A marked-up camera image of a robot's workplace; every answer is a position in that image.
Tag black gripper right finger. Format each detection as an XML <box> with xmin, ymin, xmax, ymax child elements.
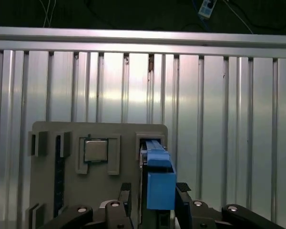
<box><xmin>175</xmin><ymin>181</ymin><xmax>286</xmax><ymax>229</ymax></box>

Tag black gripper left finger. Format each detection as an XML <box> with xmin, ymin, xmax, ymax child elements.
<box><xmin>39</xmin><ymin>182</ymin><xmax>134</xmax><ymax>229</ymax></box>

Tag hard disk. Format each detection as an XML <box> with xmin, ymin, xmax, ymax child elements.
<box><xmin>138</xmin><ymin>139</ymin><xmax>177</xmax><ymax>229</ymax></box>

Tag grey parts rack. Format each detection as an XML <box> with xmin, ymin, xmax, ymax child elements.
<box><xmin>26</xmin><ymin>121</ymin><xmax>169</xmax><ymax>229</ymax></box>

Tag silver CPU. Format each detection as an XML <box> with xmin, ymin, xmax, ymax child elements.
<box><xmin>83</xmin><ymin>139</ymin><xmax>108</xmax><ymax>163</ymax></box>

